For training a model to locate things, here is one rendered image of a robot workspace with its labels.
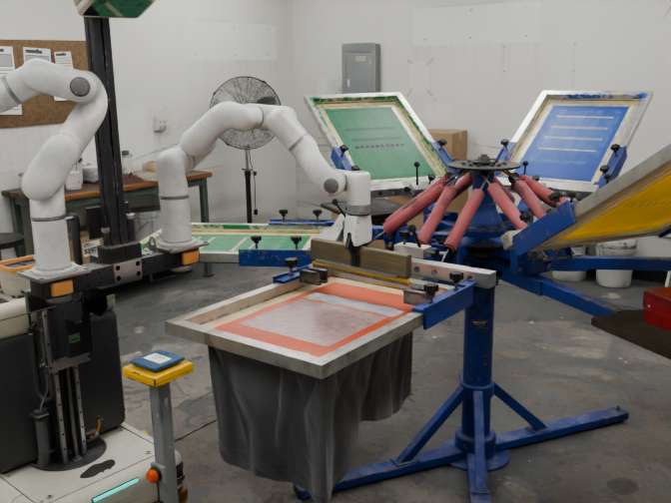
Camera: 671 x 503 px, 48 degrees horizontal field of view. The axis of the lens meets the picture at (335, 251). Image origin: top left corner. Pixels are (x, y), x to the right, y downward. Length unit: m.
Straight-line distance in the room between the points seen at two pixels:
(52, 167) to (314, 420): 0.98
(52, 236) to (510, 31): 5.04
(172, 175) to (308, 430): 0.93
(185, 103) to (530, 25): 3.03
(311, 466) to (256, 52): 5.82
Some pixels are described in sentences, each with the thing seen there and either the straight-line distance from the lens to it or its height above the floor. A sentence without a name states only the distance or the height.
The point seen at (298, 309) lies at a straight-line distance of 2.38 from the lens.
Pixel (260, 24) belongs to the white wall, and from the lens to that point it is 7.63.
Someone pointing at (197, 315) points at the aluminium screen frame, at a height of 0.99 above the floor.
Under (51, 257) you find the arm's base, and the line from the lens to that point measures 2.29.
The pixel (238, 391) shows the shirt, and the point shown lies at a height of 0.78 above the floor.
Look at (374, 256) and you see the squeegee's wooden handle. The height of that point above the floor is 1.12.
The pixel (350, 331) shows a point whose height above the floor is 0.96.
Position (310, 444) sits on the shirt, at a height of 0.69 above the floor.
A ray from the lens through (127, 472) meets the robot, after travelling 2.95.
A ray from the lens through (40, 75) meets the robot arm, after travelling 2.16.
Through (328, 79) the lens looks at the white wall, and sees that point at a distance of 7.68.
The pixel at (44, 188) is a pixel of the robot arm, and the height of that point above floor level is 1.40.
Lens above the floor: 1.70
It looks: 14 degrees down
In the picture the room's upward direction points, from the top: 1 degrees counter-clockwise
